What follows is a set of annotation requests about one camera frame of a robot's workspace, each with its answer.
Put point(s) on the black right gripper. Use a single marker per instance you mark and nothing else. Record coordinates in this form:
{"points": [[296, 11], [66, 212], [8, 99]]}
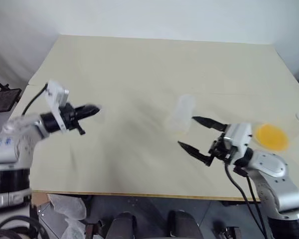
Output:
{"points": [[221, 149]]}

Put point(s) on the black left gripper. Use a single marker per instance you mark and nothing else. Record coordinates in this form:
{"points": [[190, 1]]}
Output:
{"points": [[69, 115]]}

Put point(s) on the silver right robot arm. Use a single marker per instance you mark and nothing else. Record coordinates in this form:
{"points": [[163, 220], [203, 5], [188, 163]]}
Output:
{"points": [[274, 171]]}

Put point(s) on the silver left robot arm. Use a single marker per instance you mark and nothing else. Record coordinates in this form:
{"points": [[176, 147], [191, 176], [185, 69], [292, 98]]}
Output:
{"points": [[17, 139]]}

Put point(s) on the clear plastic cup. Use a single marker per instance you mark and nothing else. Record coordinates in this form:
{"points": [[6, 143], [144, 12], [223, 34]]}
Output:
{"points": [[181, 114]]}

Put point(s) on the black mesh panel stand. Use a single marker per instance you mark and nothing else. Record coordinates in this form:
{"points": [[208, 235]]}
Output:
{"points": [[3, 99]]}

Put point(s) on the dark rounded shape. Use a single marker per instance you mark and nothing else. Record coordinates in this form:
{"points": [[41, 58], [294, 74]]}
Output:
{"points": [[184, 224], [123, 225]]}

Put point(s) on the crumpled clear plastic bag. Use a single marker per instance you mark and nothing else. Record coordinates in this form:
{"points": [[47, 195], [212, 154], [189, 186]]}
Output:
{"points": [[69, 211]]}

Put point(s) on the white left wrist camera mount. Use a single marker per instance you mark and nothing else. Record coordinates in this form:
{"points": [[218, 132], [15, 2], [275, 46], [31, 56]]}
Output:
{"points": [[57, 94]]}

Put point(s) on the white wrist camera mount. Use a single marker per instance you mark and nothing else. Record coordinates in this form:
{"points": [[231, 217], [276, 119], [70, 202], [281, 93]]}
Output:
{"points": [[238, 137], [57, 94]]}

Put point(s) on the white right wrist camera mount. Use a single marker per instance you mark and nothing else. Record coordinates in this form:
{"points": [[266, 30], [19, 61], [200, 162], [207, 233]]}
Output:
{"points": [[238, 137]]}

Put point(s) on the black metal bracket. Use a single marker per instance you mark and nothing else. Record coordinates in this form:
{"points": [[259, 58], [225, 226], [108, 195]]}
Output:
{"points": [[228, 231]]}

